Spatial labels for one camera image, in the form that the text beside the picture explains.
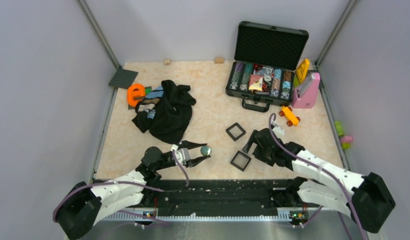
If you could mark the black poker chip case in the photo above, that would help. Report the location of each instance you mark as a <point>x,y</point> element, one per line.
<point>265,60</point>

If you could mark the black printed t-shirt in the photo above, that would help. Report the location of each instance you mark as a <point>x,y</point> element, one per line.
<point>165,112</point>

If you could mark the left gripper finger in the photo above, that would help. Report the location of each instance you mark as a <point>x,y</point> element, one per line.
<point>191,145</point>
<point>194,162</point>

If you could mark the yellow toy car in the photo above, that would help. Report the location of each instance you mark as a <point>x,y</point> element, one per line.
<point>291,118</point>

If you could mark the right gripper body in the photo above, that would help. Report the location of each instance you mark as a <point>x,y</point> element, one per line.
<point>264,155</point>

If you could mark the dark grey lego baseplate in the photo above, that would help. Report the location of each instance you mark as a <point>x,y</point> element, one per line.
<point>123,78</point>

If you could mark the yellow toy piece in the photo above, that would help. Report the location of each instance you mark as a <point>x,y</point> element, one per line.
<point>301,72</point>

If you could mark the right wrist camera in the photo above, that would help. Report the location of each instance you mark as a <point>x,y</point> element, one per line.
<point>277,129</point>

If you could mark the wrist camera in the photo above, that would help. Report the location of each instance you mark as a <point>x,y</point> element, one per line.
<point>180,155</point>
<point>277,129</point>

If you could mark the black square frame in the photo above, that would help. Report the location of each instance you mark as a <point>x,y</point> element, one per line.
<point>240,161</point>
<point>235,131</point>

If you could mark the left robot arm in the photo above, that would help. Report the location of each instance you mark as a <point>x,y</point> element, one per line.
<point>87,204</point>

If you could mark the pink box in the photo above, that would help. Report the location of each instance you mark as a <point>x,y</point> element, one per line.
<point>305,94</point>

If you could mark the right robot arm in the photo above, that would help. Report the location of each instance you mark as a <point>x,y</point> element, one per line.
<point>366,199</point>

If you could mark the small wooden block right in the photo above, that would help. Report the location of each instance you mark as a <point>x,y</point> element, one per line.
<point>219,60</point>

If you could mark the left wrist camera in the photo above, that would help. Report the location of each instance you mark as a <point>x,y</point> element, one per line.
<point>180,155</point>

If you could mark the orange tape dispenser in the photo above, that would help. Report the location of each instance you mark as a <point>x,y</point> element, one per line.
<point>135,94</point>

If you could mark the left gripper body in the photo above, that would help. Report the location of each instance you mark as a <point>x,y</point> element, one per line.
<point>184,164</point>

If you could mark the green and pink toy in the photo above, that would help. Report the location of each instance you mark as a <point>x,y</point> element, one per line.
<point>345,140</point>

